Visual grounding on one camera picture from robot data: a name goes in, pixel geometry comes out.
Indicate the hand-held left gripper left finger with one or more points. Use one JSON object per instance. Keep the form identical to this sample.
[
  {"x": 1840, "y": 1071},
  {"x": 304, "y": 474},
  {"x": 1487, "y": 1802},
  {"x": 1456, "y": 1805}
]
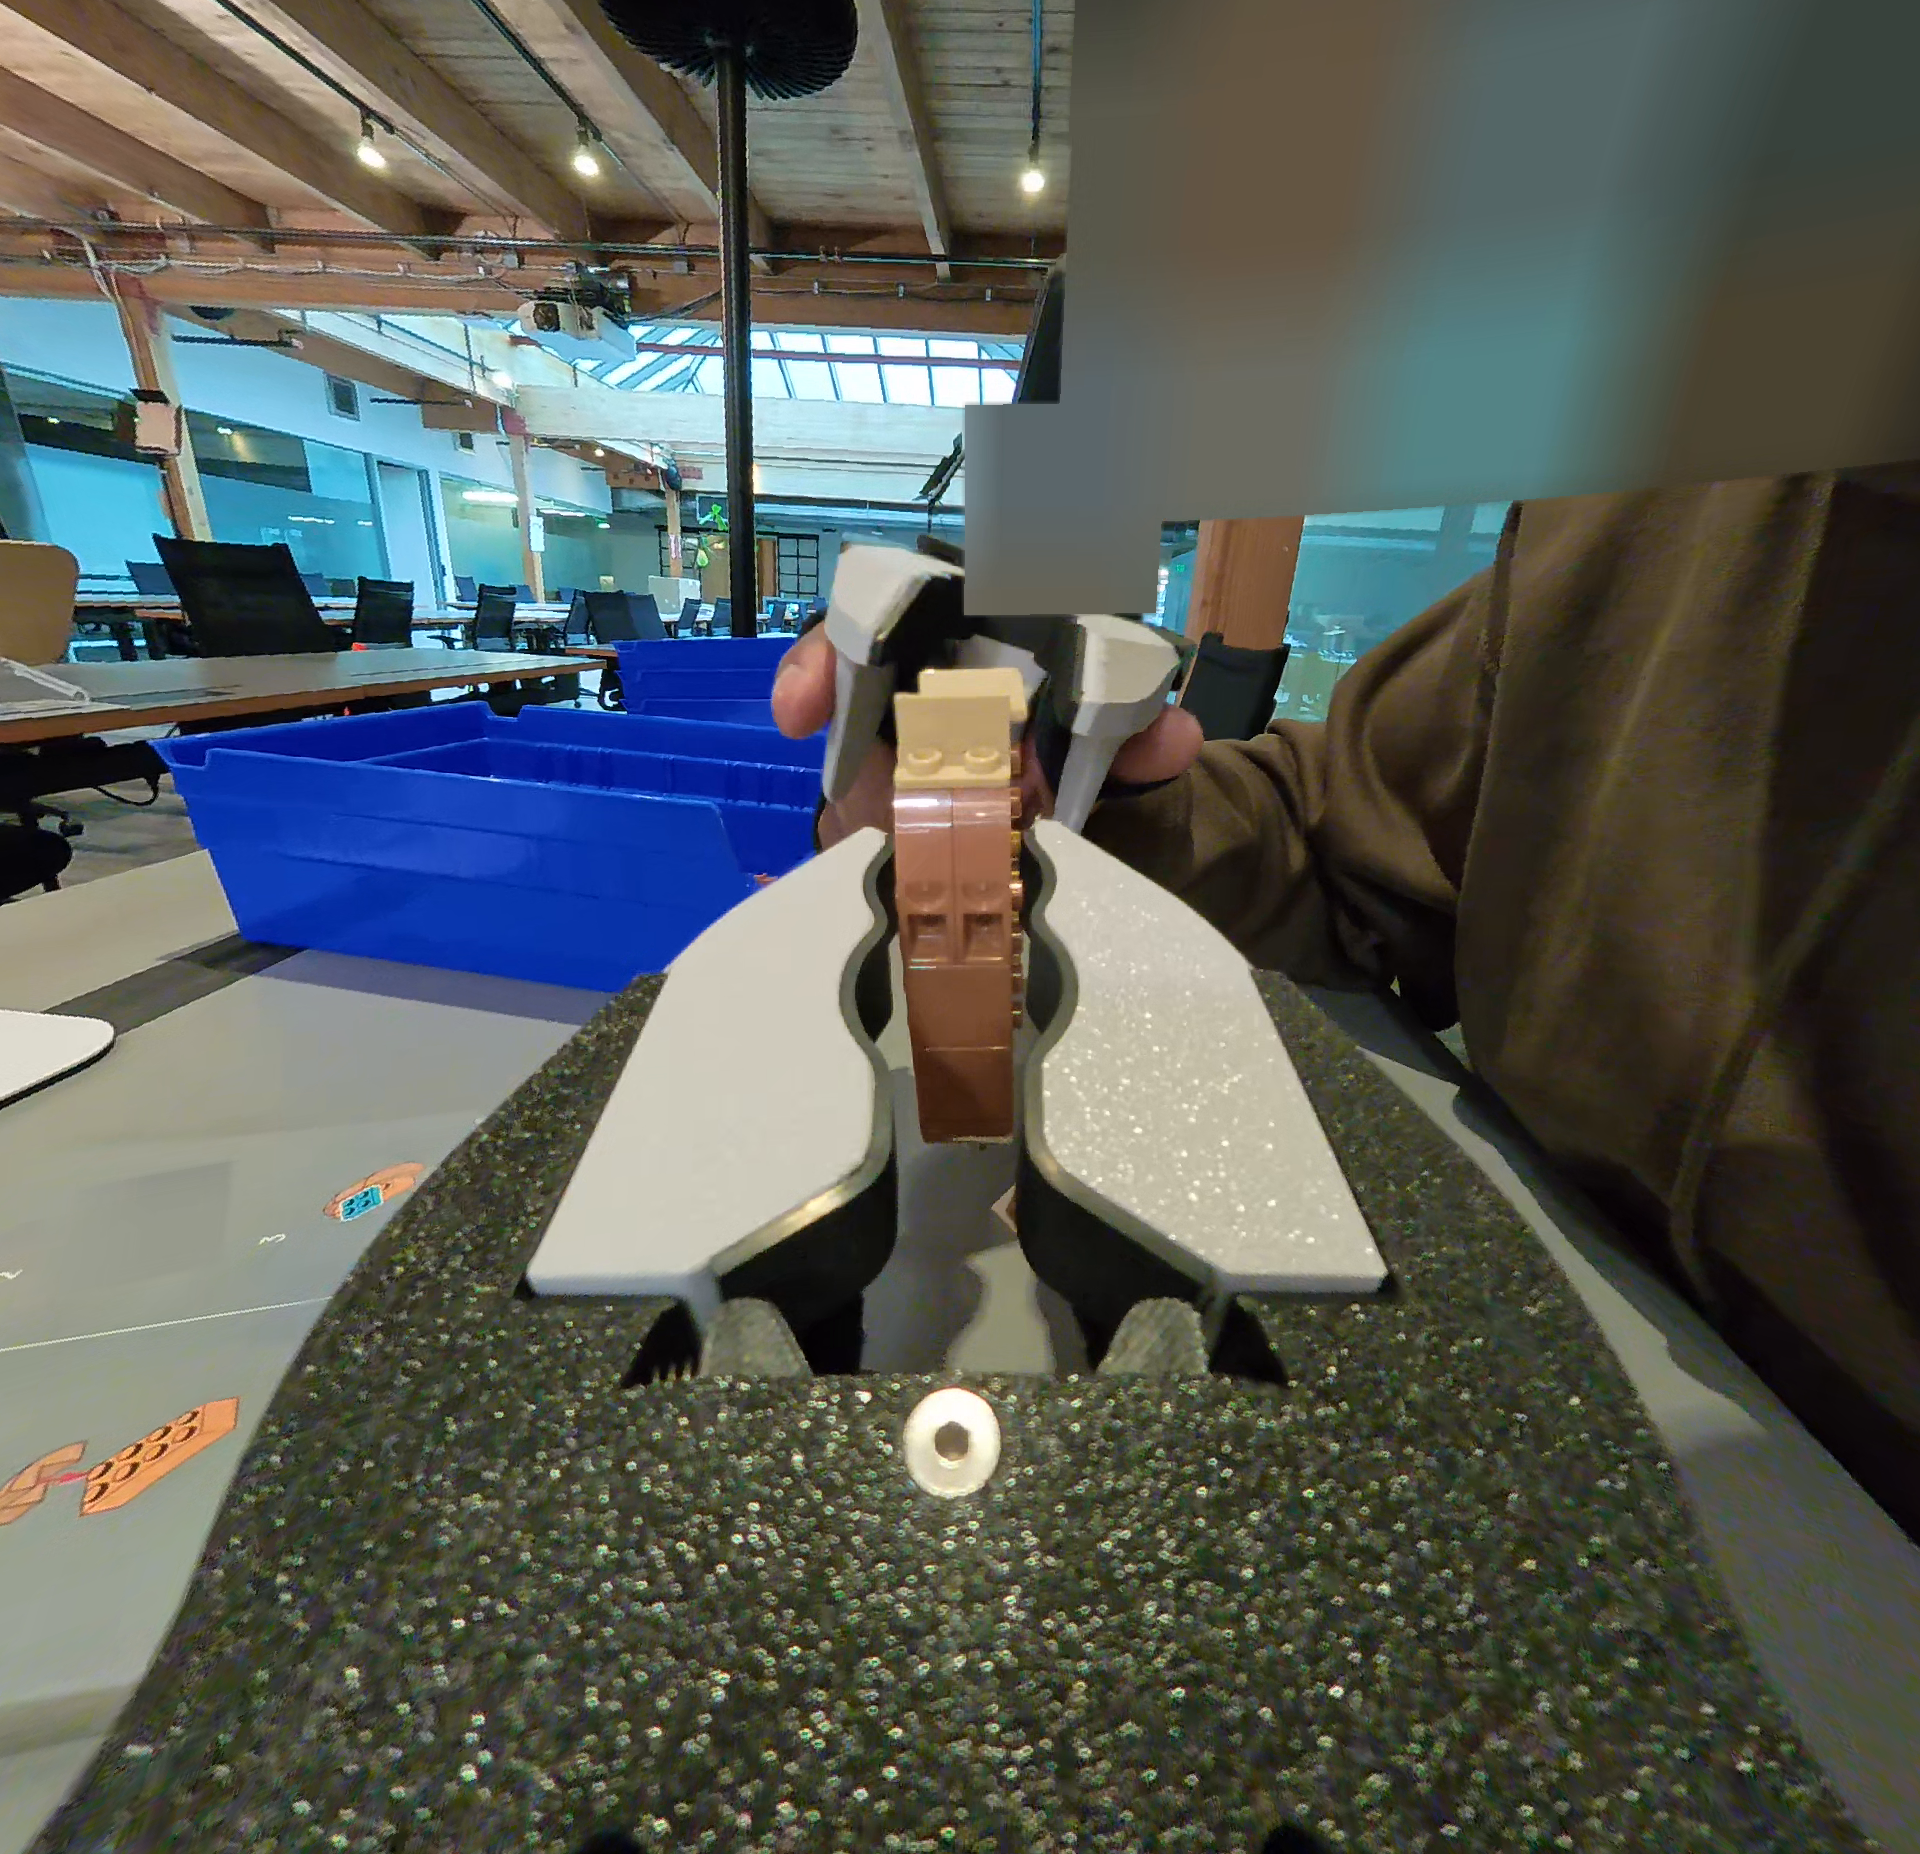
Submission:
[{"x": 720, "y": 1104}]

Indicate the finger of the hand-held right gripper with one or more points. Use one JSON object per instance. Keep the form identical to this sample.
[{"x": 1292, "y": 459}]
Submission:
[
  {"x": 1124, "y": 668},
  {"x": 868, "y": 624}
]

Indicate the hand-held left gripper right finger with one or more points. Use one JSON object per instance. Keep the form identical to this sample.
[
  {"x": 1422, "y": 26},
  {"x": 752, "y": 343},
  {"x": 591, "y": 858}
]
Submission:
[{"x": 1198, "y": 1104}]

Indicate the brown and tan brick model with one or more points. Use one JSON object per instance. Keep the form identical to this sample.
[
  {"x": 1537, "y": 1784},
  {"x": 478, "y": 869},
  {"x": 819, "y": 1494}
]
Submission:
[{"x": 958, "y": 1013}]

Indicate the person's right forearm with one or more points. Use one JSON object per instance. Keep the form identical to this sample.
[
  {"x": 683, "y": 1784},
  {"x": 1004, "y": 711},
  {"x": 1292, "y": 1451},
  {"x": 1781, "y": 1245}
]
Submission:
[{"x": 1322, "y": 834}]

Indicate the grey desk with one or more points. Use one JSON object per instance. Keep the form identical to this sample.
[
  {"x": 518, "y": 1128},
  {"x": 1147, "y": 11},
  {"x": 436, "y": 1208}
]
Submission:
[{"x": 300, "y": 1074}]

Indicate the person's right hand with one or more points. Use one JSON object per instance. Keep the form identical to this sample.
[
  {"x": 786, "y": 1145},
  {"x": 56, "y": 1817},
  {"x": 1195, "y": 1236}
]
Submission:
[{"x": 819, "y": 682}]

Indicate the wooden support column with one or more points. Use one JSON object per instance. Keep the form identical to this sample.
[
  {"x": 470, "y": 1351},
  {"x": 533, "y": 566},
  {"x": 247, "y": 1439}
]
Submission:
[{"x": 1248, "y": 586}]

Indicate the large blue plastic bin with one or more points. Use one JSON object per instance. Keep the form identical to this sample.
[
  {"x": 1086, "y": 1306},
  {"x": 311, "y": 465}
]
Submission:
[{"x": 451, "y": 864}]

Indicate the ceiling projector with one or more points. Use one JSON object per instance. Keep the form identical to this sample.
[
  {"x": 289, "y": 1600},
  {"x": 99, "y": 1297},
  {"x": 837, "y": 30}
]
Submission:
[{"x": 579, "y": 318}]

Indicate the black office chair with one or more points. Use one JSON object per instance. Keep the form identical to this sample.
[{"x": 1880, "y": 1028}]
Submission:
[
  {"x": 386, "y": 618},
  {"x": 247, "y": 593}
]

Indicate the person's brown hoodie torso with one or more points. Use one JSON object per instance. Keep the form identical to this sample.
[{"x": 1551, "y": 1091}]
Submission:
[{"x": 1722, "y": 907}]

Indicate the long wooden table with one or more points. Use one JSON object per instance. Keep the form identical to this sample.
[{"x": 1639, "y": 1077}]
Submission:
[{"x": 300, "y": 682}]

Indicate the grey instruction booklet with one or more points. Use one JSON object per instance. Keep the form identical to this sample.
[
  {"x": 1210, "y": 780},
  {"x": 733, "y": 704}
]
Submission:
[{"x": 148, "y": 1328}]

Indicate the black round-head pole lamp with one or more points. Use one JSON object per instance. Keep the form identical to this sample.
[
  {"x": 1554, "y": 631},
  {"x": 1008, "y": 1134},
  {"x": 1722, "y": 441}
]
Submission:
[{"x": 720, "y": 8}]

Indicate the white monitor stand base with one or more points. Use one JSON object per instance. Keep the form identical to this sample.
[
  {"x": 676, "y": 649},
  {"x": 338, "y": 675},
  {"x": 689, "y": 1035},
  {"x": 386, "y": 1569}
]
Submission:
[{"x": 52, "y": 1052}]

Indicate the clear acrylic holder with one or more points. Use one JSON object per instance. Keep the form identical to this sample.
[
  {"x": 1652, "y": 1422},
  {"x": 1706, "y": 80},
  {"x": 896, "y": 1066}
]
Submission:
[{"x": 52, "y": 682}]

